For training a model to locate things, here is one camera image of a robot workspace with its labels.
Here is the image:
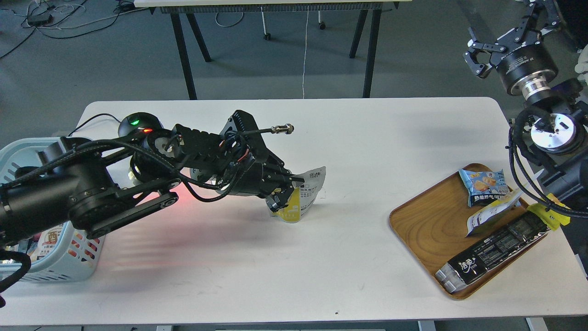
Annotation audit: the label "long black snack package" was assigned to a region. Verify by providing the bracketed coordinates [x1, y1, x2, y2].
[434, 211, 550, 293]

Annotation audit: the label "black scanner cable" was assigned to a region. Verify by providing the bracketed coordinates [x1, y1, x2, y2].
[68, 113, 121, 137]

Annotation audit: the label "white hanging cable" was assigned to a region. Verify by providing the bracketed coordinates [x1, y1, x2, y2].
[301, 9, 309, 99]

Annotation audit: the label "white blue snack pouch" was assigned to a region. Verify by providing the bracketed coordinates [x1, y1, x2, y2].
[466, 188, 523, 237]

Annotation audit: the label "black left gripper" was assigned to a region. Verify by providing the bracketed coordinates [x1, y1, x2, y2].
[228, 151, 300, 212]

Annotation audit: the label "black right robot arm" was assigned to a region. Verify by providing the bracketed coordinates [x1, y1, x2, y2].
[458, 0, 588, 221]

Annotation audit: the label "blue snack packet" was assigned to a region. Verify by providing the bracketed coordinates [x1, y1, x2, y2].
[458, 168, 510, 207]

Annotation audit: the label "yellow snack pouch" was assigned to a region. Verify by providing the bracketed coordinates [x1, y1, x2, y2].
[269, 166, 326, 223]

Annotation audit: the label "yellow cartoon snack packet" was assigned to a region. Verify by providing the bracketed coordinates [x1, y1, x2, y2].
[526, 203, 571, 231]

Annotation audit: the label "light blue plastic basket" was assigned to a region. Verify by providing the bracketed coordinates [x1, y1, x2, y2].
[0, 137, 105, 283]

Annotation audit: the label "floor cables and adapter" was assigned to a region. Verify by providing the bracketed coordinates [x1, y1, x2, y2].
[0, 0, 138, 59]

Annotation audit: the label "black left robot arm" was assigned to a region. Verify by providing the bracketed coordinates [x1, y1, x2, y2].
[1, 110, 305, 247]

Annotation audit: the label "black barcode scanner red window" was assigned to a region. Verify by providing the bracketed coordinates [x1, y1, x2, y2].
[118, 112, 163, 137]

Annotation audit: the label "snack packs inside basket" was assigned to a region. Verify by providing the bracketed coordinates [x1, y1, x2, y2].
[17, 223, 65, 262]

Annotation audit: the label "black background table frame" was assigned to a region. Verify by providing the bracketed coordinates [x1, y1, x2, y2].
[133, 0, 400, 101]

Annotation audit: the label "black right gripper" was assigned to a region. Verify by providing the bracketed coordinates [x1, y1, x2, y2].
[463, 2, 560, 96]

